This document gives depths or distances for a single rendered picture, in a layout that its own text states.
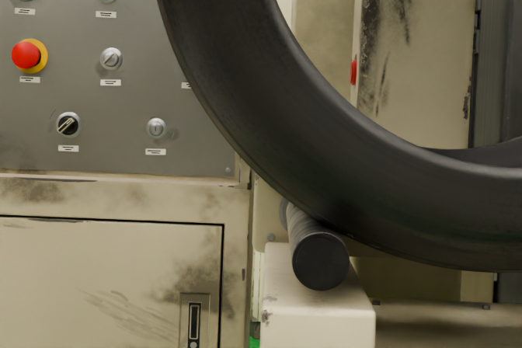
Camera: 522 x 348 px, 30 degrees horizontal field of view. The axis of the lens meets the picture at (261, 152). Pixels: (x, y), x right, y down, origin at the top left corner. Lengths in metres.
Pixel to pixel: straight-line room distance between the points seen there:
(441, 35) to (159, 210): 0.51
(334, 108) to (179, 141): 0.75
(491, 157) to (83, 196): 0.64
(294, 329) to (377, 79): 0.43
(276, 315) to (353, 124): 0.16
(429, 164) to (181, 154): 0.77
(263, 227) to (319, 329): 0.35
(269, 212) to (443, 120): 0.22
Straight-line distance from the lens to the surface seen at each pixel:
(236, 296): 1.43
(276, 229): 1.09
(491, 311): 1.10
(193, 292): 1.42
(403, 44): 1.12
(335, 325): 0.76
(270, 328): 0.76
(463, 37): 1.13
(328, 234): 0.76
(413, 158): 0.73
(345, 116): 0.72
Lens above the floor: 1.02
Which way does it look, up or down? 3 degrees down
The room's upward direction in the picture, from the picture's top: 2 degrees clockwise
